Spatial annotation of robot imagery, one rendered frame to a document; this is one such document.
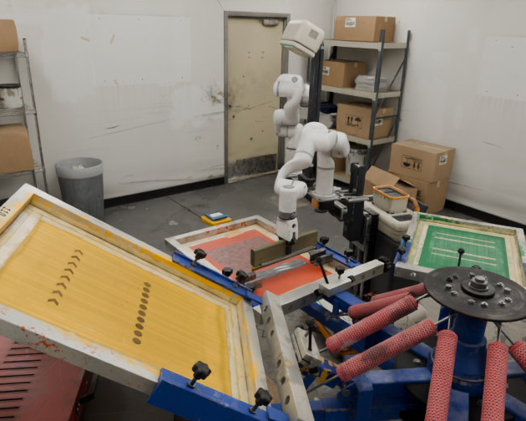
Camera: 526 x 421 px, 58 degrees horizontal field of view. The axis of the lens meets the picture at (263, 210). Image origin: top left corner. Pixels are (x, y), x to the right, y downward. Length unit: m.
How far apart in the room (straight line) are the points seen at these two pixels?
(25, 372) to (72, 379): 0.14
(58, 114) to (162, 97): 1.16
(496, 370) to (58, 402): 1.11
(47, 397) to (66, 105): 4.19
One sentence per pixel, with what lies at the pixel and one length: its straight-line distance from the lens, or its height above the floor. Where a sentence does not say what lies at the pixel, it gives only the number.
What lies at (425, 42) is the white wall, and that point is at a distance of 6.14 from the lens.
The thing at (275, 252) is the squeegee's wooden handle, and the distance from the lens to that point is 2.05.
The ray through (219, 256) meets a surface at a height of 0.96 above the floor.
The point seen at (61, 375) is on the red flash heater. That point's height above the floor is 1.10.
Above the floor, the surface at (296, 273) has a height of 0.96.
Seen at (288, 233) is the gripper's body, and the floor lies 1.19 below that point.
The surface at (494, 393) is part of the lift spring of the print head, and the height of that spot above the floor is 1.19.
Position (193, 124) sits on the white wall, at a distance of 5.95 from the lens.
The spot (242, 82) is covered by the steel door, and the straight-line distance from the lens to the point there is 6.33.
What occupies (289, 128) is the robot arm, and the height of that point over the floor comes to 1.42.
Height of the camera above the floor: 2.01
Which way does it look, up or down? 21 degrees down
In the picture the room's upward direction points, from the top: 2 degrees clockwise
